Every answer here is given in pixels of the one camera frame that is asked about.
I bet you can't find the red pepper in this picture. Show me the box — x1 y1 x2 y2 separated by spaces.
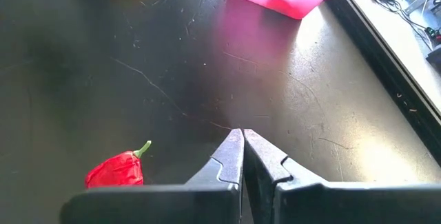
84 140 152 190

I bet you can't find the black metal table frame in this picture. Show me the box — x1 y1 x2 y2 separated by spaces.
325 0 441 166

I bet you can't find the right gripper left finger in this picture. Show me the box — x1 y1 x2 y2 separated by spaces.
60 128 245 224

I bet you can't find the dark grey box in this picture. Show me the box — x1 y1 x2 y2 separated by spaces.
425 43 441 67

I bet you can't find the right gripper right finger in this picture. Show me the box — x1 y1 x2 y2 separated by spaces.
243 129 441 224

